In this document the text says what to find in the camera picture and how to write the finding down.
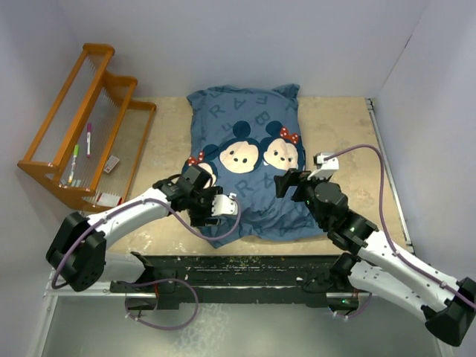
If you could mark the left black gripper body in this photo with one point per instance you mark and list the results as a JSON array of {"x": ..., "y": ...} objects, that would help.
[{"x": 201, "y": 206}]

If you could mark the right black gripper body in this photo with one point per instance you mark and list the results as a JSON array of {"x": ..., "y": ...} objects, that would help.
[{"x": 304, "y": 190}]

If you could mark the blue cartoon print pillowcase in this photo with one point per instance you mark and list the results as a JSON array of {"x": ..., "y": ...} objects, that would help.
[{"x": 244, "y": 138}]

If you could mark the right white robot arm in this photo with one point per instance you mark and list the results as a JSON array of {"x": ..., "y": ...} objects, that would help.
[{"x": 374, "y": 263}]

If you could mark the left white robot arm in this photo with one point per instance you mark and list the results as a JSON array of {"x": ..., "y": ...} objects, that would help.
[{"x": 78, "y": 251}]

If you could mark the red white box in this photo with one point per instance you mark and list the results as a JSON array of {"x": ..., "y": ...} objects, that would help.
[{"x": 108, "y": 200}]

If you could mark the small red white card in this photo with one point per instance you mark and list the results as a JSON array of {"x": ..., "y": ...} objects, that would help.
[{"x": 111, "y": 163}]

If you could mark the orange wooden rack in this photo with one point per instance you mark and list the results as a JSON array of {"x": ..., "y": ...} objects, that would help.
[{"x": 120, "y": 127}]

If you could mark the green marker pen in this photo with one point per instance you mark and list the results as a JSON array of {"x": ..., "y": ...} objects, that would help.
[{"x": 73, "y": 163}]

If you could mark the pink marker pen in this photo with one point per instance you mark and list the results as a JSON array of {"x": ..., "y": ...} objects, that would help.
[{"x": 88, "y": 140}]

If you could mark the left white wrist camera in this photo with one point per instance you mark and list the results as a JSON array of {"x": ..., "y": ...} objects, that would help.
[{"x": 224, "y": 205}]

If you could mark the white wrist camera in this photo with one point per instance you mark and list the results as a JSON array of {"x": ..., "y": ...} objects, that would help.
[
  {"x": 325, "y": 167},
  {"x": 224, "y": 205}
]

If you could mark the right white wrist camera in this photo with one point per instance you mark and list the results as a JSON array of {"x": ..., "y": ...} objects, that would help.
[{"x": 325, "y": 167}]

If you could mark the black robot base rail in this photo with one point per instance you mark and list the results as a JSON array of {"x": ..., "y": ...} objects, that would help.
[{"x": 307, "y": 280}]

